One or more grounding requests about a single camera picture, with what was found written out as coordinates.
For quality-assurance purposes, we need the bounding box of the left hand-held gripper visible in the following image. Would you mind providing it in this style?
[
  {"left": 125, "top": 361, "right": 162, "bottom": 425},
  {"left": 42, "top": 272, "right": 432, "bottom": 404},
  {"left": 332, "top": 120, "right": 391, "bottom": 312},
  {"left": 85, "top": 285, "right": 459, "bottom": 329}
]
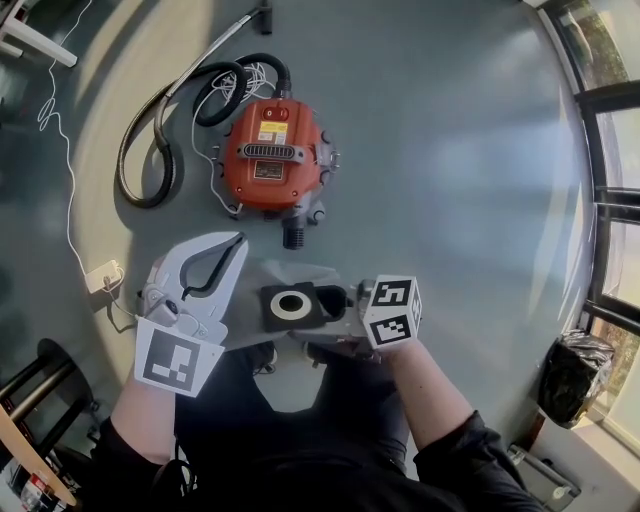
[{"left": 133, "top": 230, "right": 250, "bottom": 399}]

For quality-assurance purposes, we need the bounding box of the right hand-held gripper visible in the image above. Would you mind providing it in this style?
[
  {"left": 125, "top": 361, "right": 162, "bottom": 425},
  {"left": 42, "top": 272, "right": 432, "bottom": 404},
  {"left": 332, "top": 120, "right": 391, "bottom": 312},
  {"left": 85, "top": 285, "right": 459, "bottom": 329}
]
[{"left": 289, "top": 274, "right": 424, "bottom": 362}]

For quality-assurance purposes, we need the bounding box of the orange vacuum cleaner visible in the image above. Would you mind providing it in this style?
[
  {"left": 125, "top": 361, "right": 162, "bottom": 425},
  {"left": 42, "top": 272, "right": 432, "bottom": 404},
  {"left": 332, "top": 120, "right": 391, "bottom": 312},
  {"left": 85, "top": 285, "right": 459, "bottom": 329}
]
[{"left": 213, "top": 97, "right": 342, "bottom": 251}]

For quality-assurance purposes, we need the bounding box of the person's right forearm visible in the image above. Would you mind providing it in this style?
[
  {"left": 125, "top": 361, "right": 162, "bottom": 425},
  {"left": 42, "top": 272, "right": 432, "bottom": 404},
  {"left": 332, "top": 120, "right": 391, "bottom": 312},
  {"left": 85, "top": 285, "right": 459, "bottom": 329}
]
[{"left": 384, "top": 339, "right": 476, "bottom": 454}]

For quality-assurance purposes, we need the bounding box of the person's left forearm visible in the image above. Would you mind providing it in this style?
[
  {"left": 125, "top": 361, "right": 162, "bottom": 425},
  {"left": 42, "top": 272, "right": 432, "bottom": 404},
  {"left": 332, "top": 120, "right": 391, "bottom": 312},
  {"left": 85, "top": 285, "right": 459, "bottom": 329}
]
[{"left": 110, "top": 372, "right": 177, "bottom": 466}]

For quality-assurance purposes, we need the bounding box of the person's right shoe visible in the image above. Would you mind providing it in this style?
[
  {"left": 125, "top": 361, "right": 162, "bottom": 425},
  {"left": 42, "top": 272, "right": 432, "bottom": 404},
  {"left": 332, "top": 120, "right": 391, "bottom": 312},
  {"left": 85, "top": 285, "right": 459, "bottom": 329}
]
[{"left": 301, "top": 342, "right": 331, "bottom": 371}]

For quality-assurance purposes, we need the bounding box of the person's shoe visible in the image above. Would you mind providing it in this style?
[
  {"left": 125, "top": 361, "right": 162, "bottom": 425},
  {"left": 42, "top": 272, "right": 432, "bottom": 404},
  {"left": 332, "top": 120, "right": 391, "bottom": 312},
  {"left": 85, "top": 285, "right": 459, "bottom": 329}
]
[
  {"left": 301, "top": 342, "right": 331, "bottom": 371},
  {"left": 249, "top": 341, "right": 279, "bottom": 377}
]

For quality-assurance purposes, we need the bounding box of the person's left shoe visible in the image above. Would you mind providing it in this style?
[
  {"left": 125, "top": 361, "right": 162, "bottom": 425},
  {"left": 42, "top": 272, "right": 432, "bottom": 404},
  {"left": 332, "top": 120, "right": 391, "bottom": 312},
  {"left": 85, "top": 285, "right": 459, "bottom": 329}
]
[{"left": 249, "top": 341, "right": 279, "bottom": 377}]

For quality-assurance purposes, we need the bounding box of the white power strip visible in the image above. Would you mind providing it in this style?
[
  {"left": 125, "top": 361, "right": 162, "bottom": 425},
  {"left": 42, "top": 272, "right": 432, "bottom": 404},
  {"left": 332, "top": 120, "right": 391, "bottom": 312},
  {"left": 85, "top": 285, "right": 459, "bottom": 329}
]
[{"left": 83, "top": 258, "right": 125, "bottom": 295}]

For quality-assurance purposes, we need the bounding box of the person's black clothing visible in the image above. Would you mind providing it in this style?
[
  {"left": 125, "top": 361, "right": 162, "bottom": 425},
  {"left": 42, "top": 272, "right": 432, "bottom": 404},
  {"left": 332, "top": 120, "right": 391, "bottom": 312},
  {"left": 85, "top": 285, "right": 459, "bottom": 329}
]
[{"left": 92, "top": 342, "right": 546, "bottom": 512}]

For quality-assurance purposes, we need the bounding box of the black metal stool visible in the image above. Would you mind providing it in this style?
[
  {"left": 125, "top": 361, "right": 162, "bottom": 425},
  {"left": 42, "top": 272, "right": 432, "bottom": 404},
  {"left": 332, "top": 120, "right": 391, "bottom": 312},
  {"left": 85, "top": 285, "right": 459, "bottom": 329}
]
[{"left": 0, "top": 338, "right": 95, "bottom": 469}]

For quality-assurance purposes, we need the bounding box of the black bagged trash bin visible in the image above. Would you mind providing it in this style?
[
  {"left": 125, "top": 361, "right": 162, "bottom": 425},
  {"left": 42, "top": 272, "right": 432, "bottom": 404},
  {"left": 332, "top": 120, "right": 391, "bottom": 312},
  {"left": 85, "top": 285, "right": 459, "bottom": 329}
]
[{"left": 538, "top": 329, "right": 615, "bottom": 430}]

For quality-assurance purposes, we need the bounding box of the light wooden table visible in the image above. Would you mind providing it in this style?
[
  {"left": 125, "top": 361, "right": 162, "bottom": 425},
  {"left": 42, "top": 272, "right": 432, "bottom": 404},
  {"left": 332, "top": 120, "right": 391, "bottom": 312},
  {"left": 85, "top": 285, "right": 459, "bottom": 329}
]
[{"left": 0, "top": 402, "right": 79, "bottom": 507}]

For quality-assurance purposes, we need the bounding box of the grey metal case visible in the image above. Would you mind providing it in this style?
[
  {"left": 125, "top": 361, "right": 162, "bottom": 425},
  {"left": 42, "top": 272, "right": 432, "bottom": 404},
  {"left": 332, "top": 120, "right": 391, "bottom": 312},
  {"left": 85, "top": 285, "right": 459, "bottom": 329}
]
[{"left": 507, "top": 443, "right": 584, "bottom": 512}]

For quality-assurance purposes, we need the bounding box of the black vacuum hose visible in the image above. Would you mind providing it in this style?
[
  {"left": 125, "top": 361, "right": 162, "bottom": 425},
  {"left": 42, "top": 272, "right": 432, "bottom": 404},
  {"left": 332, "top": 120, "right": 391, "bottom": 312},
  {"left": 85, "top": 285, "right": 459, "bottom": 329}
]
[{"left": 116, "top": 52, "right": 292, "bottom": 210}]

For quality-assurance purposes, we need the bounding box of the white extension cable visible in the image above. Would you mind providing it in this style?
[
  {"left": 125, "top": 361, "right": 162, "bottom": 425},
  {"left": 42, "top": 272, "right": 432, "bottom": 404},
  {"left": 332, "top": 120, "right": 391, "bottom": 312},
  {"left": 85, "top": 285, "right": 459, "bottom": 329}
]
[{"left": 37, "top": 0, "right": 94, "bottom": 274}]

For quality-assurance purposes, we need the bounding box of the white vacuum power cord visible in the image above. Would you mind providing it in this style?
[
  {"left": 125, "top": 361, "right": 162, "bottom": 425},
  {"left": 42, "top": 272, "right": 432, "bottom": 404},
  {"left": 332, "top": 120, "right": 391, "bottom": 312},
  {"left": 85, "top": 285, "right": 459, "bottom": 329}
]
[{"left": 191, "top": 58, "right": 281, "bottom": 221}]

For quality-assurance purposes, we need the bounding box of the black-framed glass window wall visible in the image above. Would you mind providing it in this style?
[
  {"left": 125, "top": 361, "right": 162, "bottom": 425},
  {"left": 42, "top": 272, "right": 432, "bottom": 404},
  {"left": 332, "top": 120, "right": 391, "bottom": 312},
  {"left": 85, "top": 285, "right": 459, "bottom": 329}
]
[{"left": 534, "top": 0, "right": 640, "bottom": 451}]

